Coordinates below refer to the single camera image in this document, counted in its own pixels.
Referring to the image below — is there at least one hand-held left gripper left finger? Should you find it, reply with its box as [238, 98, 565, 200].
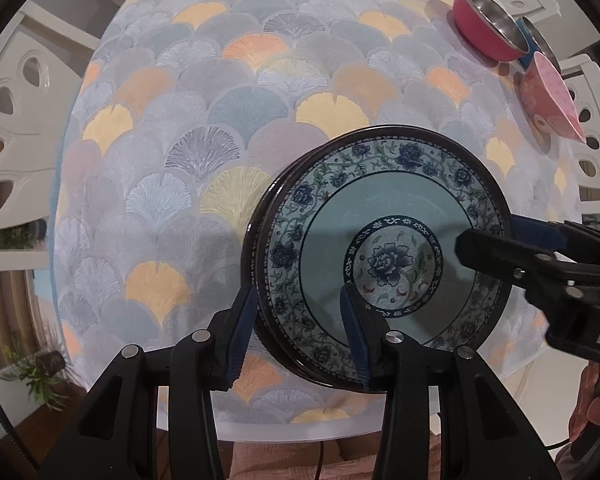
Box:
[40, 285, 258, 480]

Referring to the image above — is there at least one blue steel bowl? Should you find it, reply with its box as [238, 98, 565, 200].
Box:
[515, 16, 563, 73]

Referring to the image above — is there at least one fan-patterned table mat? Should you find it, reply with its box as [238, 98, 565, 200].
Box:
[55, 0, 581, 428]

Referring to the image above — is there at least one black cable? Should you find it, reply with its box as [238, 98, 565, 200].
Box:
[312, 440, 331, 480]

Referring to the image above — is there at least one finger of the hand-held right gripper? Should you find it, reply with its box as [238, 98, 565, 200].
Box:
[454, 229, 600, 311]
[507, 214, 600, 267]

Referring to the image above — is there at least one blue floral plate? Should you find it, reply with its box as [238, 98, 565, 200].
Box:
[261, 132, 512, 392]
[249, 126, 506, 391]
[255, 129, 511, 393]

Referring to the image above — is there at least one potted green plant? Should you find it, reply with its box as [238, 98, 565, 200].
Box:
[0, 335, 81, 411]

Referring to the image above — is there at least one red steel bowl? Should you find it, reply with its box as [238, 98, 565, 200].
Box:
[452, 0, 531, 63]

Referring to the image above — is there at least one pink polka-dot bowl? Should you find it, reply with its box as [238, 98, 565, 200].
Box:
[518, 51, 587, 145]

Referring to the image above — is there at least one person's right hand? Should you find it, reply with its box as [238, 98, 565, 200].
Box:
[567, 360, 600, 443]

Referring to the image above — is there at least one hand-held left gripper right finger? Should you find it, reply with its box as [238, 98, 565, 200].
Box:
[339, 282, 563, 480]

